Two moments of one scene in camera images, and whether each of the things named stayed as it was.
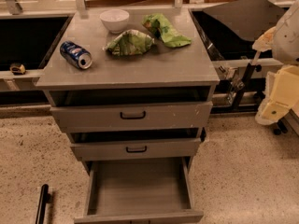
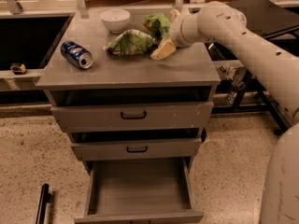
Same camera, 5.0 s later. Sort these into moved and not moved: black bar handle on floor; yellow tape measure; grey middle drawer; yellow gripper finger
Moved: yellow gripper finger
Not moved: grey middle drawer; yellow tape measure; black bar handle on floor
